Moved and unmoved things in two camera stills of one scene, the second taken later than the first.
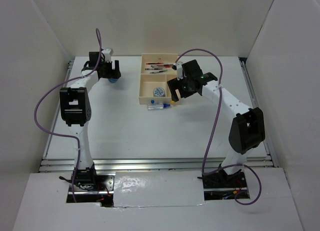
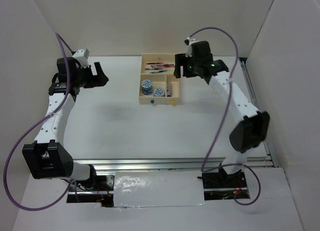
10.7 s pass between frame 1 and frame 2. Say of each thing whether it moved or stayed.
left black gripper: moved
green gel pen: stayed
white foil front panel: stayed
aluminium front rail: stayed
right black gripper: moved
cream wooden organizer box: stayed
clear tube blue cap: moved
